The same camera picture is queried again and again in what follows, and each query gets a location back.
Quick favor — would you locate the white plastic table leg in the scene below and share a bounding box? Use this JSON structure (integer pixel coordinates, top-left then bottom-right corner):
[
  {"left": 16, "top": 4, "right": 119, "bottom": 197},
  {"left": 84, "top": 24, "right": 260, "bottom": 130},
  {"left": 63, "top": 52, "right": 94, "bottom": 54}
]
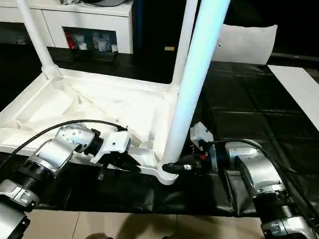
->
[
  {"left": 14, "top": 0, "right": 60, "bottom": 80},
  {"left": 160, "top": 0, "right": 232, "bottom": 166},
  {"left": 170, "top": 0, "right": 200, "bottom": 92}
]

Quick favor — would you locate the black quilted mat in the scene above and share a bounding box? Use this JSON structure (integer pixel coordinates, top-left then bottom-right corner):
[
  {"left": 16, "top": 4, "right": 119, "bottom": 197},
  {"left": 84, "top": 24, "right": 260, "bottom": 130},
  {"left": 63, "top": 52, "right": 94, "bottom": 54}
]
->
[{"left": 0, "top": 42, "right": 319, "bottom": 217}]

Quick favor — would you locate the white flat panel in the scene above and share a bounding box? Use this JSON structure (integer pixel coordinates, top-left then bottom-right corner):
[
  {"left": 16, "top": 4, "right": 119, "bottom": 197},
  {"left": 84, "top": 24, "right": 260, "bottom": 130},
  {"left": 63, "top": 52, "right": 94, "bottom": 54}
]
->
[{"left": 268, "top": 64, "right": 319, "bottom": 130}]

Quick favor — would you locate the grey cushion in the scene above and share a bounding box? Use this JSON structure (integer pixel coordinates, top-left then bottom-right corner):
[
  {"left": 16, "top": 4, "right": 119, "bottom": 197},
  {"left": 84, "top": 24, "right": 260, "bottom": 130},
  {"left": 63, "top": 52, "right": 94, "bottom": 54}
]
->
[{"left": 211, "top": 23, "right": 279, "bottom": 65}]

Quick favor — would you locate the black cabinet with gold label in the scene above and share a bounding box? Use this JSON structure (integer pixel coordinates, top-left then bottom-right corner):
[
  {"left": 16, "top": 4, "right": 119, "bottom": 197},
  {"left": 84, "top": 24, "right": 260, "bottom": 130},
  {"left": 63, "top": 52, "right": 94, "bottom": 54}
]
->
[{"left": 131, "top": 0, "right": 225, "bottom": 66}]

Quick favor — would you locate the black bar with red mark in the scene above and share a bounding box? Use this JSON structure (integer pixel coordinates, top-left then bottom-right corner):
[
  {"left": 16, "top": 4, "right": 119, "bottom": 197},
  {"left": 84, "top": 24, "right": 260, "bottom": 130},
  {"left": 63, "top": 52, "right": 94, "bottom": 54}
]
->
[{"left": 273, "top": 53, "right": 319, "bottom": 61}]

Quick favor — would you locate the white sideboard with glass doors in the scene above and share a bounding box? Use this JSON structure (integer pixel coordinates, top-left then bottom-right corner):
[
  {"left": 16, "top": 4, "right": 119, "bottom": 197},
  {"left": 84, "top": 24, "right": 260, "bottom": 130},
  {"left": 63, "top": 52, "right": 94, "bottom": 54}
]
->
[{"left": 0, "top": 0, "right": 134, "bottom": 54}]

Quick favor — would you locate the grey helmet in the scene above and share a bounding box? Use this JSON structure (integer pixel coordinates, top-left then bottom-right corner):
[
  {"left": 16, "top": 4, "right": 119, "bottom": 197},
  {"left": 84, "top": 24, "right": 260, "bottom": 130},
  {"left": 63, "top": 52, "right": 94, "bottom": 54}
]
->
[{"left": 82, "top": 0, "right": 127, "bottom": 7}]

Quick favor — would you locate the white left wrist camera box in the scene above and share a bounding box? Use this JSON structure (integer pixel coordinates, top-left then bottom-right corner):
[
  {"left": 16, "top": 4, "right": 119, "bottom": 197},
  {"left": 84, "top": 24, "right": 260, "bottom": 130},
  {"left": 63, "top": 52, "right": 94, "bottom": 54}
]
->
[{"left": 91, "top": 129, "right": 132, "bottom": 165}]

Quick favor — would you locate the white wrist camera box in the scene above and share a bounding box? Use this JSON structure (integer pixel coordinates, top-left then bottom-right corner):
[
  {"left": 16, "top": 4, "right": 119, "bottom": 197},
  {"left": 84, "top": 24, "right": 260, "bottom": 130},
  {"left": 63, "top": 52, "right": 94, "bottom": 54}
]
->
[
  {"left": 189, "top": 121, "right": 217, "bottom": 172},
  {"left": 91, "top": 129, "right": 132, "bottom": 165}
]

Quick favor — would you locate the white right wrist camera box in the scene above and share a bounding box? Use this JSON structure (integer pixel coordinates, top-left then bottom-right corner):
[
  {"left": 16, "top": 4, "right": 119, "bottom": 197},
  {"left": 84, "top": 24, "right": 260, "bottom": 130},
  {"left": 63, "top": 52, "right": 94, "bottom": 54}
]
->
[{"left": 189, "top": 121, "right": 217, "bottom": 172}]

